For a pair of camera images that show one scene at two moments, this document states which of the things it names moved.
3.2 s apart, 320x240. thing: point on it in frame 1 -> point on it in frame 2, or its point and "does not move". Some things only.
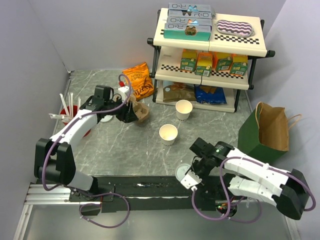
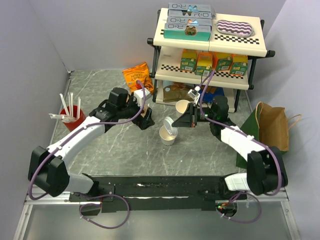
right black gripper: x=195 y=162 -> x=189 y=119
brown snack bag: x=179 y=91 does not move
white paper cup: x=183 y=108 does not move
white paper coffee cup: x=168 y=133 does not move
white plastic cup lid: x=181 y=170 -> x=167 y=122
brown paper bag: x=274 y=126 does not move
